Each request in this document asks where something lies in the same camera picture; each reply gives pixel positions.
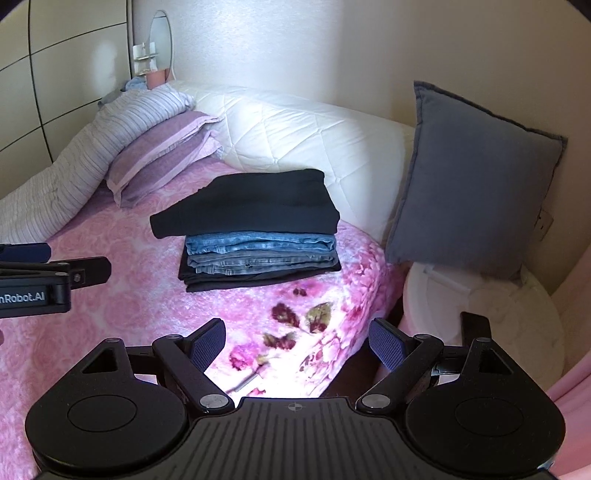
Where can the folded black garment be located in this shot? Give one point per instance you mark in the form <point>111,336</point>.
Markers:
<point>221,282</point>

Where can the beige wall socket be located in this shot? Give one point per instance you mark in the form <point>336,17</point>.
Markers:
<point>545,224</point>

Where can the oval wall mirror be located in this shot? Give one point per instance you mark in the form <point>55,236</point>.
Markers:
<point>161,44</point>

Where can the folded blue jeans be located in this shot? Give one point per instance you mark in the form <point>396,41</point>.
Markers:
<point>258,242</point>

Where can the pink curtain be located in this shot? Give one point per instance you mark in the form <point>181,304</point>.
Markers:
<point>575,415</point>

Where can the pink floral blanket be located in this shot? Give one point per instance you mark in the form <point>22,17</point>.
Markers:
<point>115,300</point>

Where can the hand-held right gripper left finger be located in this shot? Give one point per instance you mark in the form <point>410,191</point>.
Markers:
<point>207,344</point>

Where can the grey blue cushion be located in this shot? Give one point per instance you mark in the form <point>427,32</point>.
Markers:
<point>475,184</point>

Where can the folded grey jeans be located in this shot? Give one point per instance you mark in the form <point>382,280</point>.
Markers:
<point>268,263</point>

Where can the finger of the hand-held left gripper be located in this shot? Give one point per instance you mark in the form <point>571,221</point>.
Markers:
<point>90,271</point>
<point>27,253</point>

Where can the grey striped duvet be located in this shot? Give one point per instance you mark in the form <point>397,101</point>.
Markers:
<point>69,161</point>

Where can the purple pillow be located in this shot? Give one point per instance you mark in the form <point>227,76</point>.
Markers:
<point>161,157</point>

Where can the white wardrobe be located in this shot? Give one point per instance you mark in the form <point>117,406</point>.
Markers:
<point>69,69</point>

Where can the white round stool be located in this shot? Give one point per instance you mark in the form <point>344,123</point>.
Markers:
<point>498,314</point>

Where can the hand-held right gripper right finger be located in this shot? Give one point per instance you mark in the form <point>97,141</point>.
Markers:
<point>388,344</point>

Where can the black fleece jacket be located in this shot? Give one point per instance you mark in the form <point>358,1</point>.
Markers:
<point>258,203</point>

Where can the white quilted pillow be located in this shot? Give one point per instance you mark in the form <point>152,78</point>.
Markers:
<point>300,129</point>

